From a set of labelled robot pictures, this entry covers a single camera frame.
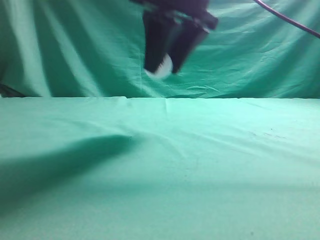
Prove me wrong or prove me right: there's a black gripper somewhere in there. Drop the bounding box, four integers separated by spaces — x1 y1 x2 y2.
133 0 218 74

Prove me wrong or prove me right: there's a white dimpled golf ball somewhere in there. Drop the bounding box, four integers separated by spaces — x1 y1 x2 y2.
144 54 173 80

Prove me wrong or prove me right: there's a green backdrop cloth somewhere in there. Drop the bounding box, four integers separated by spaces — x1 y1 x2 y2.
0 0 320 99

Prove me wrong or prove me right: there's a green table cloth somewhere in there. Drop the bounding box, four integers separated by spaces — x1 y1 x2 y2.
0 97 320 240

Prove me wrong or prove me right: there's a dark purple cable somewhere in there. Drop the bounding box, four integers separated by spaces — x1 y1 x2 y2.
252 0 320 39

